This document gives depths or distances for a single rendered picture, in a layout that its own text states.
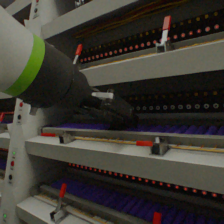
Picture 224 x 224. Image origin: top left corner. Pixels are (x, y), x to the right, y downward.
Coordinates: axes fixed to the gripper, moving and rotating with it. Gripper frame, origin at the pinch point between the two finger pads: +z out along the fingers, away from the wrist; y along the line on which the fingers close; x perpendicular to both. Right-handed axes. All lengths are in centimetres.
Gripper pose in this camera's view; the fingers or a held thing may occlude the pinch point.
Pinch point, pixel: (123, 118)
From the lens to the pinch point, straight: 47.6
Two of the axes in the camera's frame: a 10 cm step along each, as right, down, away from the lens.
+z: 5.9, 3.0, 7.5
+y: 7.9, -0.1, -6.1
